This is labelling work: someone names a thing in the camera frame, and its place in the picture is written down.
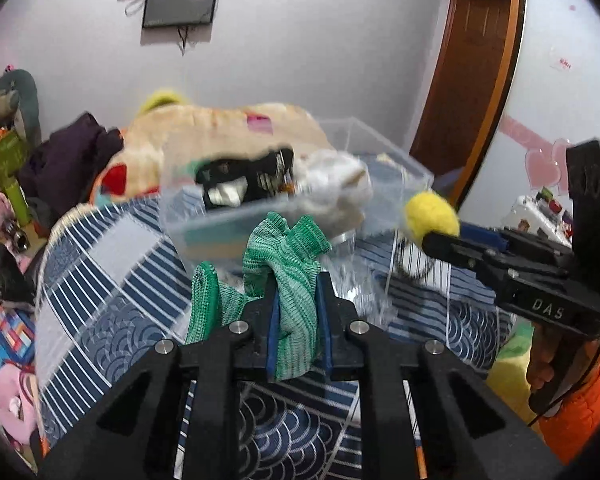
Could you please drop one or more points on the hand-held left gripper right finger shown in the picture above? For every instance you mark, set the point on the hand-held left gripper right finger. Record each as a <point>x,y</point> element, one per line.
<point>323,330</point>

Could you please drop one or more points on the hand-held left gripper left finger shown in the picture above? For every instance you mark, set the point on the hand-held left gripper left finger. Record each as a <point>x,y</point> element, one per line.
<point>272,332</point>

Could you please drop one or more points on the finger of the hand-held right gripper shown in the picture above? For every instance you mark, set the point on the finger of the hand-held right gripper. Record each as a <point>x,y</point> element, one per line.
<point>482,236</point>
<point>455,252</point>

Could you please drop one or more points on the yellow pom-pom ball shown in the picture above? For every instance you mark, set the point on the yellow pom-pom ball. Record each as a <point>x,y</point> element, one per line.
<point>430,212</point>

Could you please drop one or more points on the green knitted glove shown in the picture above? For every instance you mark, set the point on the green knitted glove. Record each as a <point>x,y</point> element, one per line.
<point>285,285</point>

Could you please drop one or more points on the clear plastic storage box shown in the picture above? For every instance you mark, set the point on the clear plastic storage box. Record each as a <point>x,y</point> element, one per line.
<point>330,195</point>

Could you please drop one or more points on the person's right forearm orange sleeve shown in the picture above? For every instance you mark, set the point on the person's right forearm orange sleeve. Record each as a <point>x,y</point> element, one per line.
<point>580,410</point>

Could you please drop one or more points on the person's right hand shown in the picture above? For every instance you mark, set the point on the person's right hand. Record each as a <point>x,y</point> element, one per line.
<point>542,355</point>

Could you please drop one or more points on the white printed box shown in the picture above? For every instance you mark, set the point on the white printed box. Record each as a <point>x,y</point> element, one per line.
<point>535,215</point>

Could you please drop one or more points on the yellow cloth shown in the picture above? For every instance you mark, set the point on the yellow cloth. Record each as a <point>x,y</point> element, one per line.
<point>510,375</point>

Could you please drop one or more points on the white fluffy plush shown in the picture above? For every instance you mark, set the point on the white fluffy plush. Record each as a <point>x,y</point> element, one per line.
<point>337,185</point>

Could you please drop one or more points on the black and white cloth item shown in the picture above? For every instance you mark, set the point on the black and white cloth item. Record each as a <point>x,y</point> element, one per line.
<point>240,180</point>

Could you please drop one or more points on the blue patchwork bedspread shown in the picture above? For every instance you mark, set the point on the blue patchwork bedspread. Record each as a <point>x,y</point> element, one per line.
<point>110,300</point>

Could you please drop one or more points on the brown wooden door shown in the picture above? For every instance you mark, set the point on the brown wooden door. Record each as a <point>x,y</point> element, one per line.
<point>465,70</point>

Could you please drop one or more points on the beige patterned plush blanket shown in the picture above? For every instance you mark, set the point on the beige patterned plush blanket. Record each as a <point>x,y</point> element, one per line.
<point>205,135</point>

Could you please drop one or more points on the colourful picture book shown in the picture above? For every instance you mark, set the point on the colourful picture book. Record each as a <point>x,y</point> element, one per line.
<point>7,332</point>

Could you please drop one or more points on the dark purple garment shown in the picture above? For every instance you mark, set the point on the dark purple garment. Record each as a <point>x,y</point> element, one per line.
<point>67,160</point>

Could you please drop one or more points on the pink plush slipper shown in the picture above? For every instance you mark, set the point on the pink plush slipper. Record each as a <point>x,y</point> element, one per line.
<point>12,402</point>

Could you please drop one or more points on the black pointed bag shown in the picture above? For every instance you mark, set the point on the black pointed bag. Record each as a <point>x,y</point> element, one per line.
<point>2,272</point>

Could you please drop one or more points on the grey stuffed toy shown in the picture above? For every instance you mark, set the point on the grey stuffed toy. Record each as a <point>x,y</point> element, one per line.
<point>17,102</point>

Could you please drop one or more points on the pink heart wall decoration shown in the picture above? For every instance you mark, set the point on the pink heart wall decoration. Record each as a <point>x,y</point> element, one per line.
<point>535,155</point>

